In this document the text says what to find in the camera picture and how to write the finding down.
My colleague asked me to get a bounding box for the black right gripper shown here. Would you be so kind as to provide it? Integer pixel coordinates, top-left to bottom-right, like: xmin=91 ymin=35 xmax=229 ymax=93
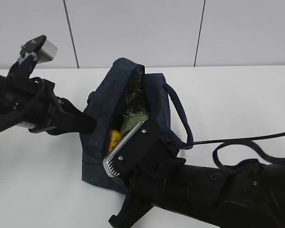
xmin=108 ymin=139 xmax=188 ymax=228

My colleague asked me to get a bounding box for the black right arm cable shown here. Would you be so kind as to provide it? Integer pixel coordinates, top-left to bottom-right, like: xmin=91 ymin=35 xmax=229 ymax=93
xmin=171 ymin=129 xmax=285 ymax=176

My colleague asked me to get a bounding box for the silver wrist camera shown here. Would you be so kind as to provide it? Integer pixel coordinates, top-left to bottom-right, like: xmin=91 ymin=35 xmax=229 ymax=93
xmin=103 ymin=120 xmax=161 ymax=178
xmin=20 ymin=35 xmax=58 ymax=65

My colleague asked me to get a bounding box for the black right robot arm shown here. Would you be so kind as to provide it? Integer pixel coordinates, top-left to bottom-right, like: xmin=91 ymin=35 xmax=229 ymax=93
xmin=109 ymin=140 xmax=285 ymax=228

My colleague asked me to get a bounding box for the green lidded glass container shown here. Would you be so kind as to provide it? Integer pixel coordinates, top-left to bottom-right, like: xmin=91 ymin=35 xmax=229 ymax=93
xmin=120 ymin=112 xmax=150 ymax=135

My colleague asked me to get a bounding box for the yellow pear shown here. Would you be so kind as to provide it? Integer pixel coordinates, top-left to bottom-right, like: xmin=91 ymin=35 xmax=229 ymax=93
xmin=108 ymin=129 xmax=122 ymax=152

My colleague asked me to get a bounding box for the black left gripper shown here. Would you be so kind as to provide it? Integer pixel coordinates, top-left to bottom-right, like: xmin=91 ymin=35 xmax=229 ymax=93
xmin=0 ymin=56 xmax=97 ymax=134

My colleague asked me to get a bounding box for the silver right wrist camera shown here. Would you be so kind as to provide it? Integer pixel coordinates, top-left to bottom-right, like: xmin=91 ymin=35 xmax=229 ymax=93
xmin=103 ymin=120 xmax=161 ymax=178

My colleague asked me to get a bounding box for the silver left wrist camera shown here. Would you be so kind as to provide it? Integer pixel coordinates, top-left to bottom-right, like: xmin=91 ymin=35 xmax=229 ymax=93
xmin=20 ymin=35 xmax=58 ymax=65

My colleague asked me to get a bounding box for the dark blue lunch bag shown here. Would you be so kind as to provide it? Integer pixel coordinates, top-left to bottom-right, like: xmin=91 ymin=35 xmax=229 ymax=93
xmin=80 ymin=57 xmax=193 ymax=194

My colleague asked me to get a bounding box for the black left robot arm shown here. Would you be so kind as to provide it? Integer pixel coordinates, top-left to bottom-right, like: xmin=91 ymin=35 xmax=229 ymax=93
xmin=0 ymin=35 xmax=96 ymax=135

